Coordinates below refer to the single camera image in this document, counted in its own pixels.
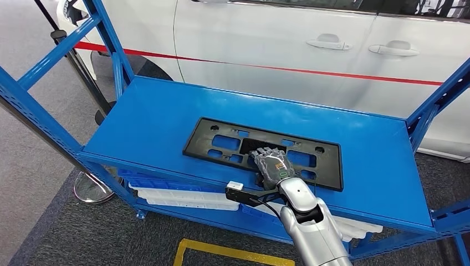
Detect black car tyre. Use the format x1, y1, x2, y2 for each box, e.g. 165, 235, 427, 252
91, 51, 174, 82

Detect chrome stanchion post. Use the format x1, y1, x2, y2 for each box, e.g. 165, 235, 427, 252
0, 96, 115, 205

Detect black stanchion post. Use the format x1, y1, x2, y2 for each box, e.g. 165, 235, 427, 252
50, 29, 116, 126

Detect black barrier belt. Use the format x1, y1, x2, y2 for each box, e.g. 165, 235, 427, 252
33, 0, 59, 32

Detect blue plastic bin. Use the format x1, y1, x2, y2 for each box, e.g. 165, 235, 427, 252
117, 168, 221, 193

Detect blue metal shelf rack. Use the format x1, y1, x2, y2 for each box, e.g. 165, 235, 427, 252
0, 0, 470, 266

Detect white car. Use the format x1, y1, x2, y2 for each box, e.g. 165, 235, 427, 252
57, 0, 470, 164

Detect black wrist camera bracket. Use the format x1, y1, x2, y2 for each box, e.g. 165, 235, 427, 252
224, 187, 287, 208

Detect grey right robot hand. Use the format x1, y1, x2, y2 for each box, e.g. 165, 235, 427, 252
249, 146, 297, 191

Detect white plastic tray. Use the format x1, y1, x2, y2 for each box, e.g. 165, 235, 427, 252
338, 224, 368, 240
249, 201, 384, 236
146, 198, 239, 212
128, 183, 241, 206

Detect black plastic frame part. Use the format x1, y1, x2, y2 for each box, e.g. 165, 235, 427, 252
182, 117, 344, 192

